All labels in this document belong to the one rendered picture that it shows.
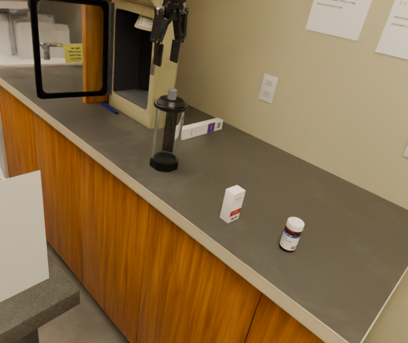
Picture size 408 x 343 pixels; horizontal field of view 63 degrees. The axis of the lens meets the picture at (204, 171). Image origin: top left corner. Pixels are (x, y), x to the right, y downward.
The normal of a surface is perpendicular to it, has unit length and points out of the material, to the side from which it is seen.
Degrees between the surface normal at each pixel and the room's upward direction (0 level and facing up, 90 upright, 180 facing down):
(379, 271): 1
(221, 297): 90
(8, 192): 90
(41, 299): 0
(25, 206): 90
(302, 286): 0
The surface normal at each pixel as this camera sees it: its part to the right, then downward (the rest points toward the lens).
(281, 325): -0.69, 0.25
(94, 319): 0.16, -0.87
